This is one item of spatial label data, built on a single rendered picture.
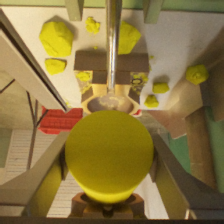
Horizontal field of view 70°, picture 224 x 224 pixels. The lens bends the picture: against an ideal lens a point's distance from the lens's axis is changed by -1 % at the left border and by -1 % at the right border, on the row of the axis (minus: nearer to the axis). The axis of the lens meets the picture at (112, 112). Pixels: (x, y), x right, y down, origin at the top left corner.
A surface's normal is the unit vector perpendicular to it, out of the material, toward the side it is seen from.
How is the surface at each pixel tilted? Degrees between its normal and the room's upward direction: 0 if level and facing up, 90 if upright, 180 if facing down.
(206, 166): 90
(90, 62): 90
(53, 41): 22
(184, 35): 0
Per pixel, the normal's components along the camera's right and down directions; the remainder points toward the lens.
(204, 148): -1.00, -0.03
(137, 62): 0.02, -0.32
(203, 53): -0.02, 0.95
